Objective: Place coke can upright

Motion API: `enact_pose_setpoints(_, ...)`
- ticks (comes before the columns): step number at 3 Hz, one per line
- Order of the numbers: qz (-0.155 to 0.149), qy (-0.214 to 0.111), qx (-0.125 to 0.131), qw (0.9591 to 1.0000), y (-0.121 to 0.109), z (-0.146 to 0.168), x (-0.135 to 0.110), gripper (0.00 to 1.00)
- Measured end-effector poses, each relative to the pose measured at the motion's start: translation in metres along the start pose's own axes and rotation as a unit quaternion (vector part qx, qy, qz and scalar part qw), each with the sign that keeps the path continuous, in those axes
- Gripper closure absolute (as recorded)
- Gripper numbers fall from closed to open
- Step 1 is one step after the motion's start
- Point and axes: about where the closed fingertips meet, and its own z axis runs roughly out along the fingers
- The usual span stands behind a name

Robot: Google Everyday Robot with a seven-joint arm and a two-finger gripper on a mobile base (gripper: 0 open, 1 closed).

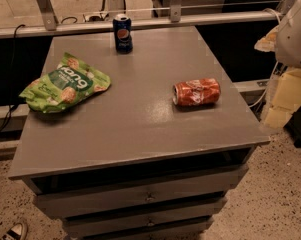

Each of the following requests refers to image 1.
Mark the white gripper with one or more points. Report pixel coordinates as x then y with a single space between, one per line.
294 40

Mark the red coke can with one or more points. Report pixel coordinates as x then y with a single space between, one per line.
196 92

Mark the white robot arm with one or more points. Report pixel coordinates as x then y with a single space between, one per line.
287 50

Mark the blue pepsi can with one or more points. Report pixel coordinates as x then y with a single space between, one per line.
122 33

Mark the middle grey drawer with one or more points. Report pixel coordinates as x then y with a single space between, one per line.
145 218

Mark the grey drawer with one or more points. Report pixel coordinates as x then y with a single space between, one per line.
94 200
164 229
145 218

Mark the grey drawer cabinet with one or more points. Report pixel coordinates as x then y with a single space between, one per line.
133 133

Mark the green chip bag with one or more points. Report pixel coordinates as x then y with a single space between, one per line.
70 83

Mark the floor power outlet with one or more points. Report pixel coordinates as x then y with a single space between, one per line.
95 17

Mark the top grey drawer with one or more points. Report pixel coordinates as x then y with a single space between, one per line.
94 200

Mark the bottom grey drawer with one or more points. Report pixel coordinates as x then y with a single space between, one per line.
164 229

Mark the white sneaker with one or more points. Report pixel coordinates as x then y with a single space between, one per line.
17 232

